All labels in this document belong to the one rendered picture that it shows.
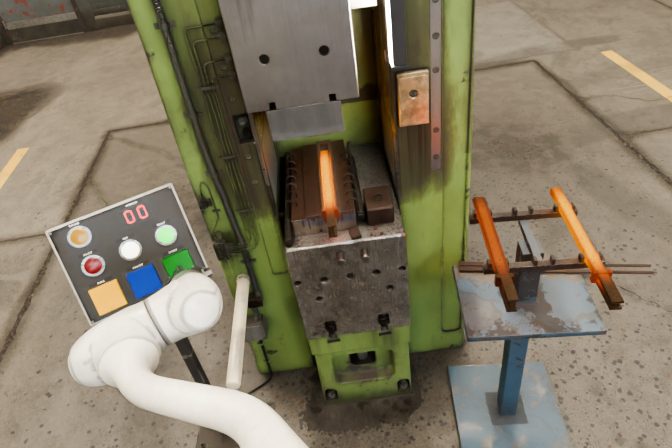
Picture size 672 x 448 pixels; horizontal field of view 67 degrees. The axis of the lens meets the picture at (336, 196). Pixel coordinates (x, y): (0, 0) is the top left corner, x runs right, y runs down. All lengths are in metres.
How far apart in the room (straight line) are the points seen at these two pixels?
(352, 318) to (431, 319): 0.50
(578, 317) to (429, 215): 0.56
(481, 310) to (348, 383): 0.73
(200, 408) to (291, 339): 1.42
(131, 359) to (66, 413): 1.75
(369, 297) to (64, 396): 1.59
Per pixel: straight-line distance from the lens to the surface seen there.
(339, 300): 1.75
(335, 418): 2.26
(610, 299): 1.40
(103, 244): 1.50
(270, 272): 1.93
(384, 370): 2.18
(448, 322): 2.28
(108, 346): 1.01
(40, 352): 3.05
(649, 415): 2.42
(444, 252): 1.96
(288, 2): 1.26
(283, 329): 2.18
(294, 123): 1.38
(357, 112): 1.92
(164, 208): 1.49
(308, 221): 1.58
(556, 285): 1.78
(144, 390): 0.92
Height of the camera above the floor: 1.98
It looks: 37 degrees down
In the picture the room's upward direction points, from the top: 9 degrees counter-clockwise
